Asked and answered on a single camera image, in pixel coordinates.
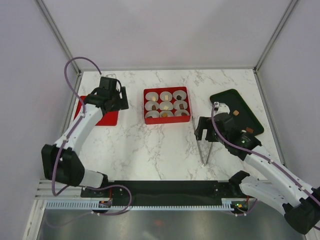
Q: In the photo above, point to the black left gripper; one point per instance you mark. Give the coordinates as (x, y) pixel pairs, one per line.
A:
(124, 104)

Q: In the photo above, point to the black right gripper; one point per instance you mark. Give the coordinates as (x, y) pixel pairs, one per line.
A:
(204, 123)

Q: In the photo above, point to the red box lid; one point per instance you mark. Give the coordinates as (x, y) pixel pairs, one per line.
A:
(110, 119)

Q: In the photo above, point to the metal tweezers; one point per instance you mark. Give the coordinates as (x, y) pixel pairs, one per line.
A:
(204, 149)

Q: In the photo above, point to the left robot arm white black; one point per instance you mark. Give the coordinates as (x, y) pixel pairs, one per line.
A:
(61, 162)

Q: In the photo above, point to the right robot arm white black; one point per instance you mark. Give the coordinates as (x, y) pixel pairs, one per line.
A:
(296, 200)

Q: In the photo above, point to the red chocolate box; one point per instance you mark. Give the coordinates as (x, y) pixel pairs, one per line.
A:
(174, 113)

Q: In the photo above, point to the brown chocolate on tray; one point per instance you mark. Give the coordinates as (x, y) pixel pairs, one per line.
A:
(249, 130)

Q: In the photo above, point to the dark green tray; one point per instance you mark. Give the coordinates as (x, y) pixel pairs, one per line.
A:
(246, 118)

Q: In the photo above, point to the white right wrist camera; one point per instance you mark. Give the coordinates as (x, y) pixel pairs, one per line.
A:
(219, 108)

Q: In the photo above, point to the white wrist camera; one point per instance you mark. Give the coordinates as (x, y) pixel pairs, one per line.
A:
(219, 108)
(112, 75)

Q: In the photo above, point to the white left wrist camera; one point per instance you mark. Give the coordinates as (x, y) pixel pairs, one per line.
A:
(112, 75)

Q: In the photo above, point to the white slotted cable duct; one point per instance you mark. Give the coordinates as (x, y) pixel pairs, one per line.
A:
(223, 204)

